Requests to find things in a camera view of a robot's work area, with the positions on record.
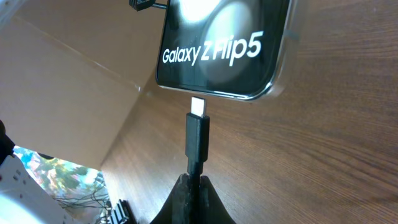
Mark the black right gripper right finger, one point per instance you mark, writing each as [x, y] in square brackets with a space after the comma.
[211, 208]

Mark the black Galaxy flip phone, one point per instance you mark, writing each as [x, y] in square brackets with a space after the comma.
[237, 49]

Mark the white power strip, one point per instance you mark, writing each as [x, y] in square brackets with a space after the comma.
[24, 201]

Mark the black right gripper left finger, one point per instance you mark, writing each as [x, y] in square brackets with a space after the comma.
[177, 207]

